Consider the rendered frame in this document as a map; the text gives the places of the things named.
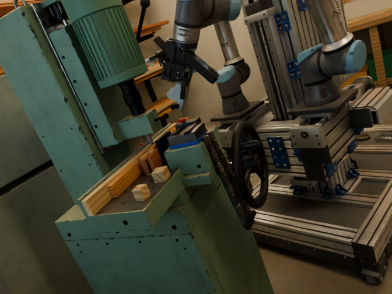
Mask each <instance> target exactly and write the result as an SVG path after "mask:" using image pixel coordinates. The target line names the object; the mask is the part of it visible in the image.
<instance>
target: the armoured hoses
mask: <svg viewBox="0 0 392 294"><path fill-rule="evenodd" d="M201 140H202V141H204V142H205V144H206V148H207V149H208V152H209V154H210V156H211V159H212V161H213V164H214V166H215V168H216V171H217V172H218V174H219V177H220V179H221V181H222V183H223V186H224V187H225V190H226V191H227V194H228V196H229V198H230V200H231V202H232V204H233V206H234V209H235V211H236V213H237V215H238V217H239V219H240V221H241V224H242V225H243V227H244V228H245V229H246V230H249V229H251V227H252V226H253V225H254V223H255V220H254V218H255V216H256V211H255V210H250V208H249V206H248V204H247V203H246V202H245V200H244V199H243V197H242V195H241V193H240V191H239V189H238V186H237V183H236V179H235V176H234V175H233V172H232V171H231V168H230V166H229V164H228V161H227V159H226V158H225V155H224V154H223V151H222V149H221V147H220V145H219V142H218V140H217V139H216V136H215V134H214V132H213V130H212V129H210V130H208V131H207V132H206V135H204V136H202V137H201Z"/></svg>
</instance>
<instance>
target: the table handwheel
mask: <svg viewBox="0 0 392 294"><path fill-rule="evenodd" d="M243 132H244V138H245V142H249V141H250V138H249V135H250V136H251V138H252V140H258V141H259V142H260V146H259V147H258V148H256V151H257V155H253V153H252V150H251V149H247V156H244V157H243V158H242V160H241V151H240V144H241V138H242V133H243ZM231 154H232V162H229V163H228V164H229V166H230V168H231V171H232V172H233V173H234V176H235V179H236V183H237V186H238V189H239V191H240V193H241V196H242V197H243V199H244V200H245V202H246V203H247V204H248V205H249V206H250V207H252V208H255V209H258V208H261V207H262V206H263V205H264V204H265V202H266V199H267V195H268V166H267V160H266V156H265V152H264V147H263V144H262V142H261V139H260V136H259V134H258V132H257V131H256V129H255V128H254V127H253V125H252V124H250V123H249V122H247V121H241V122H239V123H238V124H237V125H236V126H235V128H234V131H233V135H232V144H231ZM243 171H244V172H245V173H246V174H245V176H244V173H243ZM251 173H256V174H257V175H258V176H259V178H260V179H261V187H260V194H259V196H258V198H257V200H256V199H254V197H253V196H252V194H251V192H250V190H249V188H248V186H247V185H248V182H249V178H250V175H251Z"/></svg>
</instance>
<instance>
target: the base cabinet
mask: <svg viewBox="0 0 392 294"><path fill-rule="evenodd" d="M65 242H66V244H67V246H68V247H69V249H70V251H71V253H72V255H73V256H74V258H75V260H76V262H77V263H78V265H79V267H80V268H81V270H82V272H83V274H84V276H85V277H86V279H87V281H88V283H89V284H90V286H91V288H92V289H93V291H94V293H95V294H274V291H273V288H272V285H271V283H270V279H269V277H268V274H267V271H266V269H265V265H264V263H263V259H262V257H261V254H260V251H259V249H258V246H257V242H256V240H255V237H254V234H253V231H252V229H249V230H246V229H245V228H244V227H243V225H242V223H241V221H240V219H239V217H238V215H237V213H236V211H235V209H234V206H233V204H232V202H231V200H230V198H229V196H228V194H227V191H226V190H225V187H224V186H223V183H222V182H221V183H220V185H219V187H218V188H217V190H216V191H215V193H214V195H213V197H212V198H211V200H210V202H209V204H208V205H207V207H206V208H205V211H204V212H203V214H202V215H201V217H200V219H199V221H198V222H197V224H196V226H195V228H194V229H193V231H192V232H191V233H188V234H168V235H157V236H137V237H118V238H106V239H87V240H67V241H65Z"/></svg>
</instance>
